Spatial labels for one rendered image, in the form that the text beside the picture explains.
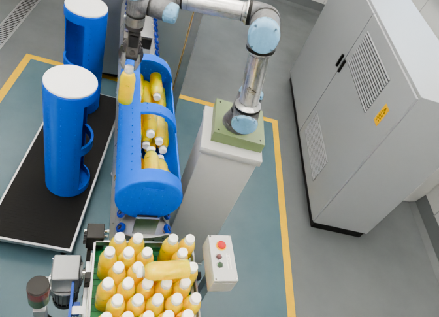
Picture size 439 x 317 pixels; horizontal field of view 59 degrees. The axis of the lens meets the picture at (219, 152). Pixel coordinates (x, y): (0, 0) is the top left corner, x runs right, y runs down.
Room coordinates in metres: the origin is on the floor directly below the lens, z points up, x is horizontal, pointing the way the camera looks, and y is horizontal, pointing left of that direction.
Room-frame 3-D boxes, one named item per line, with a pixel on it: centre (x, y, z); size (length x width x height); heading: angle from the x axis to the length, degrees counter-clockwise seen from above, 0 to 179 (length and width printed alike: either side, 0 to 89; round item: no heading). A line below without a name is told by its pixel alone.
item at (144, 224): (0.92, 0.17, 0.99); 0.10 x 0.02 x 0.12; 115
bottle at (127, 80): (1.31, 0.50, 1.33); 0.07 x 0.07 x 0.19
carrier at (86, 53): (2.25, 1.22, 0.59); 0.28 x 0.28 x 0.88
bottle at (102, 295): (0.58, 0.17, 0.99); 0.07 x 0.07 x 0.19
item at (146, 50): (2.12, 0.74, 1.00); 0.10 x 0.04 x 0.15; 115
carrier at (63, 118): (1.51, 0.88, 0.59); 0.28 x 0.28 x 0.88
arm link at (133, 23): (1.32, 0.51, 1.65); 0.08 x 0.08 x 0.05
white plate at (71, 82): (1.51, 0.88, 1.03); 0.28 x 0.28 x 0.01
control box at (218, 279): (0.86, -0.18, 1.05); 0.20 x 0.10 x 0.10; 25
